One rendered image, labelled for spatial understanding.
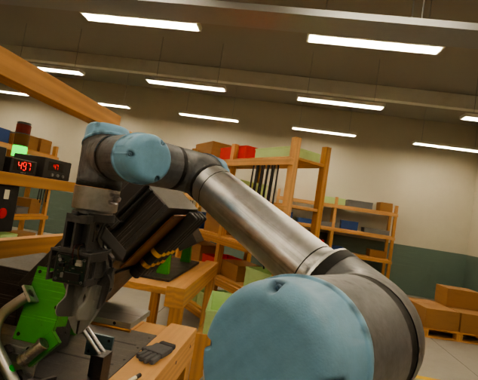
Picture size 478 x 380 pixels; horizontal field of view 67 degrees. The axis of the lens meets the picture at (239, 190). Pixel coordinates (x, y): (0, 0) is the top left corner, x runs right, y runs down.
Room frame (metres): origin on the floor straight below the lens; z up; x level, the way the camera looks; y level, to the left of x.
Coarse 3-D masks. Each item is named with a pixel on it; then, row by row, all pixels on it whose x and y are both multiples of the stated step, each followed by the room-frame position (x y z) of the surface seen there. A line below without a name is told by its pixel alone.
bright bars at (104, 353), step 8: (88, 328) 1.22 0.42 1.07; (88, 336) 1.19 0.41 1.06; (96, 344) 1.21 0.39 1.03; (96, 352) 1.18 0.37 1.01; (104, 352) 1.20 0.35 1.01; (96, 360) 1.17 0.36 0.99; (104, 360) 1.18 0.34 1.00; (96, 368) 1.17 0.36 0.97; (104, 368) 1.18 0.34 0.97; (96, 376) 1.17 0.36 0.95; (104, 376) 1.19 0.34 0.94
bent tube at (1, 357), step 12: (24, 288) 1.05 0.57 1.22; (12, 300) 1.06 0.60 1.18; (24, 300) 1.06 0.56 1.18; (36, 300) 1.07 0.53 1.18; (0, 312) 1.05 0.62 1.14; (0, 324) 1.05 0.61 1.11; (0, 336) 1.05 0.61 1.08; (0, 348) 1.03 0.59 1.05; (0, 360) 1.01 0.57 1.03; (12, 372) 1.00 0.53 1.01
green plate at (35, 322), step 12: (36, 276) 1.10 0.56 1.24; (36, 288) 1.09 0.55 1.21; (48, 288) 1.09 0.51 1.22; (60, 288) 1.09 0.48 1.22; (48, 300) 1.08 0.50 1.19; (60, 300) 1.08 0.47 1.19; (24, 312) 1.08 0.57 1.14; (36, 312) 1.07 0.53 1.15; (48, 312) 1.07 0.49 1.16; (24, 324) 1.07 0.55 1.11; (36, 324) 1.06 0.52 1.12; (48, 324) 1.06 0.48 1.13; (60, 324) 1.11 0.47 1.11; (24, 336) 1.06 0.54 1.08; (36, 336) 1.05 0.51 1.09
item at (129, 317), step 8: (104, 304) 1.30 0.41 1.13; (112, 304) 1.32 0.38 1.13; (104, 312) 1.22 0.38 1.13; (112, 312) 1.23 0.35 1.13; (120, 312) 1.24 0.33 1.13; (128, 312) 1.25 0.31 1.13; (136, 312) 1.27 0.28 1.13; (144, 312) 1.28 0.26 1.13; (96, 320) 1.17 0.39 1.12; (104, 320) 1.17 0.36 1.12; (112, 320) 1.16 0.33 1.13; (120, 320) 1.16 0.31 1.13; (128, 320) 1.17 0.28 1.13; (136, 320) 1.20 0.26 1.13; (112, 328) 1.16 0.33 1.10; (120, 328) 1.16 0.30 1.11; (128, 328) 1.15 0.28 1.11
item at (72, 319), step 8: (72, 288) 0.64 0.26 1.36; (80, 288) 0.64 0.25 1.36; (64, 296) 0.62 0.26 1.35; (72, 296) 0.64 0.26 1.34; (80, 296) 0.65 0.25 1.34; (64, 304) 0.62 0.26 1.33; (72, 304) 0.64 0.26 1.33; (80, 304) 0.65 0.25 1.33; (56, 312) 0.60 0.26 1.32; (64, 312) 0.62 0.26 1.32; (72, 312) 0.64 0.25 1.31; (72, 320) 0.64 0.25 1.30; (72, 328) 0.64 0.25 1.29
